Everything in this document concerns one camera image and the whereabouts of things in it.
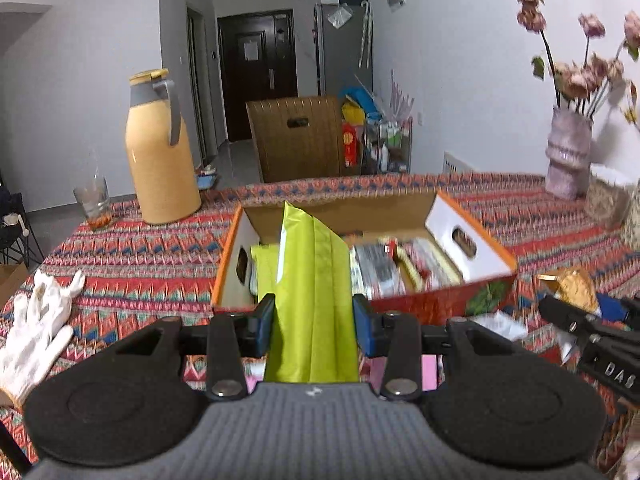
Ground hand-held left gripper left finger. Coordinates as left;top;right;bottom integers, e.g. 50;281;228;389
112;292;277;402

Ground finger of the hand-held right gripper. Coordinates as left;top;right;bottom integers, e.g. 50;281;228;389
596;294;640;332
538;294;608;345

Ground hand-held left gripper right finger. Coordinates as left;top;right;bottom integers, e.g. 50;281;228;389
351;294;516;402

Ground green snack packet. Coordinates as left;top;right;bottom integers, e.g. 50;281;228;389
264;200;360;385
250;244;286;306

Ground silver snack packet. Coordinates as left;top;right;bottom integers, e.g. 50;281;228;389
350;242;401;297

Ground orange cardboard box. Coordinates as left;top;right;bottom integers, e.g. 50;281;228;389
211;189;518;317

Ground long cream striped snack packet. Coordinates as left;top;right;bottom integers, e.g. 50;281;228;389
394;239;463;291

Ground small floral vase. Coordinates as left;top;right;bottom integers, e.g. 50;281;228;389
621;207;640;252

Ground pink ribbed vase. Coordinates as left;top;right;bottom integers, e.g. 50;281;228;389
545;105;594;198

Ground red yellow bag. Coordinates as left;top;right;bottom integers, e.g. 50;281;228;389
342;105;363;166

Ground yellow thermos jug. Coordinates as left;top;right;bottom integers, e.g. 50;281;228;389
125;68;202;225

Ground yellow flower branches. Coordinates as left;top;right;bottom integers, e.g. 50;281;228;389
622;80;640;126

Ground glass cup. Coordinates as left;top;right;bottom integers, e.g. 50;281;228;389
73;176;112;232

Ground blue plastic item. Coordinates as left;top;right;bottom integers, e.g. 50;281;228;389
341;87;381;121

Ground pink feathery bundle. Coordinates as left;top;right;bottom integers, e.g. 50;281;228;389
387;70;416;121

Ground white cotton glove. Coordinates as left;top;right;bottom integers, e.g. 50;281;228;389
0;269;87;406

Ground dark entrance door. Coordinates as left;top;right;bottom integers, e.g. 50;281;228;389
217;10;298;143

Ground dried rose bouquet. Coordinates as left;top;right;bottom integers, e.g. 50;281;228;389
512;0;640;116

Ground brown cardboard carton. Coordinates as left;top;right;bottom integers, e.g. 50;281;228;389
0;262;28;306

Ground grey refrigerator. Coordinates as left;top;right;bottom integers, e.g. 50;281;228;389
314;0;373;97

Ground small doll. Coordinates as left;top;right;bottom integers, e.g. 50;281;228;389
0;212;28;236

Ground black folding chair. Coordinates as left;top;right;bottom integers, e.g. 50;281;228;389
0;175;43;266

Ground white umbrella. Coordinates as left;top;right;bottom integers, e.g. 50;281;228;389
359;1;375;68

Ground wire storage cart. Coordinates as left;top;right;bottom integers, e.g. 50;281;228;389
362;112;413;175

